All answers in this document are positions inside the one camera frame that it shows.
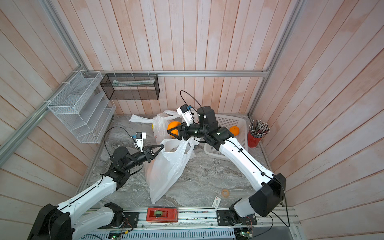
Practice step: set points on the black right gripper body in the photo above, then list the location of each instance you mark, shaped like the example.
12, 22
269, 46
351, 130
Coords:
197, 131

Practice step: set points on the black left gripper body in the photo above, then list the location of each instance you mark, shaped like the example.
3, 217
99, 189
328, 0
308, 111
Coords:
136, 159

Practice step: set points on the orange mandarin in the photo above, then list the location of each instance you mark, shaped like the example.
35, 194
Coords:
172, 129
235, 130

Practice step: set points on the white printed plastic bag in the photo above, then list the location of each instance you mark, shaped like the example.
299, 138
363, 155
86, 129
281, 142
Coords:
172, 114

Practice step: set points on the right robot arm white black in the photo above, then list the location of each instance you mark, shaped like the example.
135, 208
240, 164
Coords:
269, 188

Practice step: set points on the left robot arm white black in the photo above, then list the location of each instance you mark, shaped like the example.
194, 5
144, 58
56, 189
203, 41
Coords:
69, 220

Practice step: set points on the red metal pencil bucket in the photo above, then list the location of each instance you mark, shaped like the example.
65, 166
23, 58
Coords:
252, 141

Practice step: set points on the red tape dispenser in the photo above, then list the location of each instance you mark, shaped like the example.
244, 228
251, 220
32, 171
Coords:
162, 215

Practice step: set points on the small white card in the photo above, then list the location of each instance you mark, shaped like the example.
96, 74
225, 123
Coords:
216, 202

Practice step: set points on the black wire mesh basket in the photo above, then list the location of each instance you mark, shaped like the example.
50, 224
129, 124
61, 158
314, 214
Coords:
137, 87

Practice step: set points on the white wire mesh shelf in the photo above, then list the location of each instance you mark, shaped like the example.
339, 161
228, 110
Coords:
82, 108

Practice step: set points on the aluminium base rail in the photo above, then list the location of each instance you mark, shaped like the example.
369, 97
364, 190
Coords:
205, 224

